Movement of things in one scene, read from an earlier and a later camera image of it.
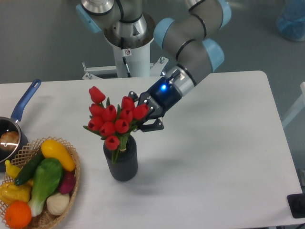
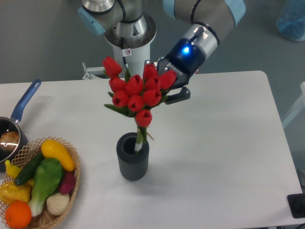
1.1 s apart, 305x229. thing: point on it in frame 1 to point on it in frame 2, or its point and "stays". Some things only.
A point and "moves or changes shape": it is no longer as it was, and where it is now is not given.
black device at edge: x=297 y=204 stays
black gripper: x=160 y=99 to x=184 y=59
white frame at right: x=301 y=104 stays
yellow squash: x=51 y=149 stays
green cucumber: x=29 y=168 stays
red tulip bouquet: x=114 y=124 moves or changes shape
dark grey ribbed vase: x=125 y=168 to x=133 y=165
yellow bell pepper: x=9 y=192 stays
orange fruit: x=18 y=214 stays
